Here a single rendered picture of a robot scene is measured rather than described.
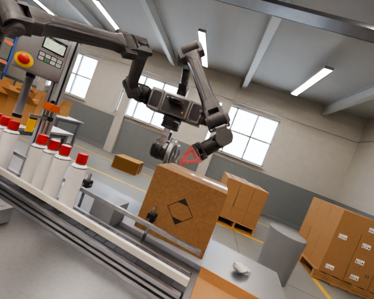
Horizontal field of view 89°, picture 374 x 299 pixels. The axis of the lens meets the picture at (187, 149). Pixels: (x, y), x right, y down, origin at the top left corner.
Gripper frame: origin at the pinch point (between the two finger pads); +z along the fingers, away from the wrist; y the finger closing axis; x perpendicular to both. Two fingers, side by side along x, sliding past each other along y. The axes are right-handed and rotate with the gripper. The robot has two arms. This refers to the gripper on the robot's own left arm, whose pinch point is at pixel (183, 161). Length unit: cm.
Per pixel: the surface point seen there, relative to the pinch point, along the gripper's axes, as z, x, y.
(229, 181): -9, 76, -313
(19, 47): 34, -71, 5
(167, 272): 14.6, 24.0, 22.4
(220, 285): 8.1, 41.9, 8.3
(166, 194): 12.8, 8.3, -2.1
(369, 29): -244, -29, -183
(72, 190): 34.9, -9.7, 13.9
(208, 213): 1.5, 22.1, -0.7
